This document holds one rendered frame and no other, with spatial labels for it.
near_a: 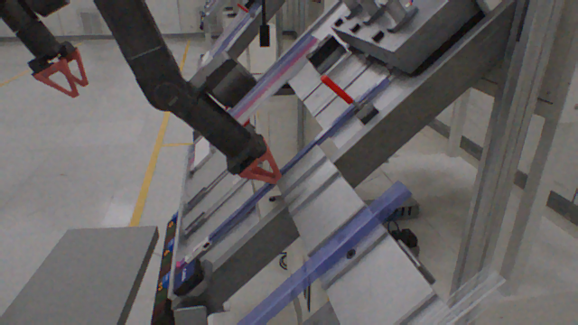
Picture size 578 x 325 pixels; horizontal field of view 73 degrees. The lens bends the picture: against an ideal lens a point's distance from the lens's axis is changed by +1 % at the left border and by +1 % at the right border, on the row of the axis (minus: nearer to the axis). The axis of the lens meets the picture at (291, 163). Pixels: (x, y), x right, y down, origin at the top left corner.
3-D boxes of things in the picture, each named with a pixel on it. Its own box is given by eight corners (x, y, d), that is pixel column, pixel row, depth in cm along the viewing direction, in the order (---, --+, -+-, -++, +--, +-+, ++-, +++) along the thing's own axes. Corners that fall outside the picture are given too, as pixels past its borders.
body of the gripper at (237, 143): (257, 128, 70) (227, 100, 67) (265, 151, 61) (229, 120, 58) (232, 153, 71) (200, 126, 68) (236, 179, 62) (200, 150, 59)
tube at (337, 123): (181, 270, 73) (177, 267, 72) (182, 265, 74) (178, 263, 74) (390, 81, 65) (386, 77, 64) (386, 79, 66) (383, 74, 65)
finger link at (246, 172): (289, 157, 72) (253, 125, 68) (297, 175, 66) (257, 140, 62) (263, 181, 74) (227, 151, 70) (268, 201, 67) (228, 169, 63)
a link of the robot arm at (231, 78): (144, 73, 60) (148, 97, 53) (195, 18, 58) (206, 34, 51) (202, 118, 67) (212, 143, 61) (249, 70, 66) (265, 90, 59)
